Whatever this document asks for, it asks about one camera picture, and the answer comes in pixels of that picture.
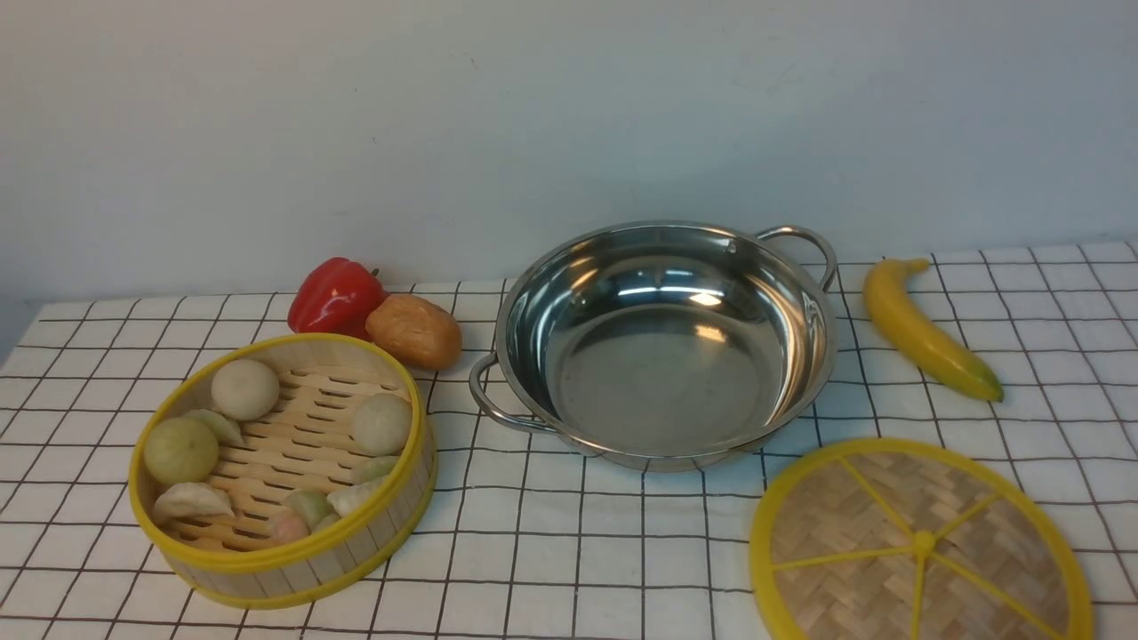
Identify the brown toy potato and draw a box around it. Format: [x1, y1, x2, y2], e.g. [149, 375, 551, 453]
[365, 294, 462, 370]

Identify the light green toy dumpling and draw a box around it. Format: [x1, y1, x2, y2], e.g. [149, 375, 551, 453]
[351, 456, 401, 485]

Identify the cream toy dumpling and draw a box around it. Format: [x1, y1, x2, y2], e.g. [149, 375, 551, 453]
[325, 476, 387, 518]

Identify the white checkered tablecloth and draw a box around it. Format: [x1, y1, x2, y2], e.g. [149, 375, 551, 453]
[1, 240, 1137, 639]

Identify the white toy dumpling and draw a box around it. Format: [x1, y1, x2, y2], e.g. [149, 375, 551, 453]
[152, 483, 236, 525]

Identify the pink toy dumpling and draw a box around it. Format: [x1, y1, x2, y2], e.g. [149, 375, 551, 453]
[269, 509, 310, 545]

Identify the yellow woven steamer lid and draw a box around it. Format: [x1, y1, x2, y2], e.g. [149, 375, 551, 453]
[749, 438, 1096, 639]

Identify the beige toy bun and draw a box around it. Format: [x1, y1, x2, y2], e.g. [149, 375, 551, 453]
[211, 359, 280, 421]

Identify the white toy bun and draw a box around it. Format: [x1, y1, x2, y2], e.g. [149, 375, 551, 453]
[352, 394, 414, 456]

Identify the green toy bun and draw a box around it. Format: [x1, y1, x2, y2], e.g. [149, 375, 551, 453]
[142, 418, 220, 485]

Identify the pale green toy dumpling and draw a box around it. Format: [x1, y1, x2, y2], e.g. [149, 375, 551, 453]
[182, 408, 244, 446]

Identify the yellow bamboo steamer basket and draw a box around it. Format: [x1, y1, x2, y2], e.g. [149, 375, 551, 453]
[127, 333, 438, 609]

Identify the yellow toy banana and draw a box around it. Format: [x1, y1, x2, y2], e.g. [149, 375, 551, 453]
[861, 259, 1005, 404]

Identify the stainless steel pot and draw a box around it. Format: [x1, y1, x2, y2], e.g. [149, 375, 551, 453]
[469, 221, 838, 471]

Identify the red toy bell pepper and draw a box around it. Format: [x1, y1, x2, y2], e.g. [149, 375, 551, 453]
[287, 259, 388, 340]

